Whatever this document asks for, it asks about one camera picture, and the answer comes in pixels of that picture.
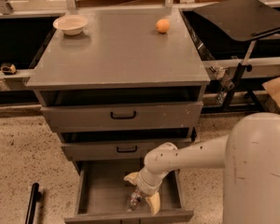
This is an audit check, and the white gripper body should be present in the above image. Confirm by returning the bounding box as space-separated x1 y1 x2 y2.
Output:
135 167 166 195

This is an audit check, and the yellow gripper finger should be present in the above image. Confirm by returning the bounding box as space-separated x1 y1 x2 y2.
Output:
123 172 138 185
146 192 161 215

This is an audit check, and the clear plastic water bottle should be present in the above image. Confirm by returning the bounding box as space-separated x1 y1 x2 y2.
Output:
127 188 143 211

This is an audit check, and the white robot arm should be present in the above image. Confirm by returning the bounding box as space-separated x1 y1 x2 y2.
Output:
124 113 280 224

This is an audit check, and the grey middle drawer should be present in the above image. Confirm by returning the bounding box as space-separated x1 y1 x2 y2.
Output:
60 137 192 161

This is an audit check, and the grey drawer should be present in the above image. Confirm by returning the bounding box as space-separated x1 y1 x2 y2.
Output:
64 158 193 224
60 137 192 161
41 102 203 133

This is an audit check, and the grey bottom drawer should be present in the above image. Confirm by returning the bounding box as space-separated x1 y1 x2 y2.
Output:
64 158 193 224

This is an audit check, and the grey top drawer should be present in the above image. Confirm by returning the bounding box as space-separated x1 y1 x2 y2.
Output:
41 102 203 133

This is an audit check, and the grey drawer cabinet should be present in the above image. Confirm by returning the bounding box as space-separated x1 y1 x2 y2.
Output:
26 7 211 175

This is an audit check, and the black pole on floor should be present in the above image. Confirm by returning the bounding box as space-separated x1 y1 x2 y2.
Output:
24 183 42 224

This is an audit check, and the orange fruit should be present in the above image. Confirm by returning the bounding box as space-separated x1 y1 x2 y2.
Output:
156 19 170 34

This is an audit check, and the white bowl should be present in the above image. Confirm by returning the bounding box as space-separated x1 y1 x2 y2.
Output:
53 15 88 35

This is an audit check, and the tape measure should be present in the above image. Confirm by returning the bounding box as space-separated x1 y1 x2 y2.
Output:
0 63 17 75

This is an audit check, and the black stand table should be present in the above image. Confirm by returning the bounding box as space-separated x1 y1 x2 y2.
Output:
187 0 280 111

